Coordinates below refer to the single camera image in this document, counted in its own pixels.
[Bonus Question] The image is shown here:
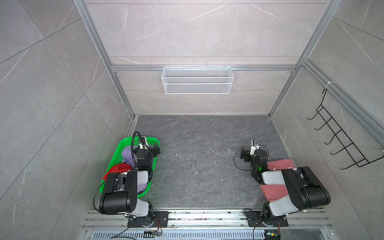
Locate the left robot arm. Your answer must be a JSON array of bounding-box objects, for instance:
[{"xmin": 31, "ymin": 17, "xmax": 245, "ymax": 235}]
[{"xmin": 99, "ymin": 144, "xmax": 161, "ymax": 222}]

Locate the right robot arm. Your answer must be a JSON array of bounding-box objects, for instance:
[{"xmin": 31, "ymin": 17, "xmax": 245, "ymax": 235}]
[{"xmin": 239, "ymin": 145, "xmax": 331, "ymax": 227}]

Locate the green plastic basket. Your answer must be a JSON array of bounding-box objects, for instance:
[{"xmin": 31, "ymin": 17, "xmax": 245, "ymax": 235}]
[{"xmin": 100, "ymin": 137, "xmax": 160, "ymax": 198}]

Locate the red t-shirt in basket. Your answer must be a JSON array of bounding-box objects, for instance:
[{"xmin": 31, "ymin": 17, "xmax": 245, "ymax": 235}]
[{"xmin": 103, "ymin": 163, "xmax": 132, "ymax": 181}]

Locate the folded pink t-shirt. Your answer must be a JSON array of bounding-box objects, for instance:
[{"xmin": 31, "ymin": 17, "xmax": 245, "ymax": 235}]
[{"xmin": 261, "ymin": 159, "xmax": 295, "ymax": 202}]

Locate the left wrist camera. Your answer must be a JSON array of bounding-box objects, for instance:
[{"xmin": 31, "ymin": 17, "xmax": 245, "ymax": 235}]
[{"xmin": 138, "ymin": 136, "xmax": 150, "ymax": 150}]

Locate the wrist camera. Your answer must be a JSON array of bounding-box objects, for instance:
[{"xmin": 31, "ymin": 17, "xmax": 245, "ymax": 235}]
[
  {"xmin": 138, "ymin": 136, "xmax": 150, "ymax": 150},
  {"xmin": 251, "ymin": 140, "xmax": 260, "ymax": 148}
]

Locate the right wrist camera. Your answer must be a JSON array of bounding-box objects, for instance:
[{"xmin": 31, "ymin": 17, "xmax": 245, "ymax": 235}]
[{"xmin": 251, "ymin": 140, "xmax": 260, "ymax": 148}]

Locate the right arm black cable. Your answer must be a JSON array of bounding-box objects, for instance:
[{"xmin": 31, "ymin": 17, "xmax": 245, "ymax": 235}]
[{"xmin": 233, "ymin": 145, "xmax": 256, "ymax": 172}]

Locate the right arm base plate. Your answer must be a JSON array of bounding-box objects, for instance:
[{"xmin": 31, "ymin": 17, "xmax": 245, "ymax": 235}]
[{"xmin": 244, "ymin": 209, "xmax": 289, "ymax": 228}]

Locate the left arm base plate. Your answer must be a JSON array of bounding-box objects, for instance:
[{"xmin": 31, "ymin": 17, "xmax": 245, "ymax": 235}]
[{"xmin": 127, "ymin": 211, "xmax": 170, "ymax": 228}]

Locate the aluminium rail base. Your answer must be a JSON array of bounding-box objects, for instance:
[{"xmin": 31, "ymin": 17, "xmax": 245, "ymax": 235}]
[{"xmin": 76, "ymin": 208, "xmax": 338, "ymax": 240}]

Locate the white wire mesh shelf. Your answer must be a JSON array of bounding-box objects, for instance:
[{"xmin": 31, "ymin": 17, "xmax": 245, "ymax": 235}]
[{"xmin": 162, "ymin": 67, "xmax": 234, "ymax": 95}]

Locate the black wire hook rack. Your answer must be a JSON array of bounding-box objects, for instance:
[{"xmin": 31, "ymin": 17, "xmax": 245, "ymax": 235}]
[{"xmin": 307, "ymin": 89, "xmax": 384, "ymax": 170}]

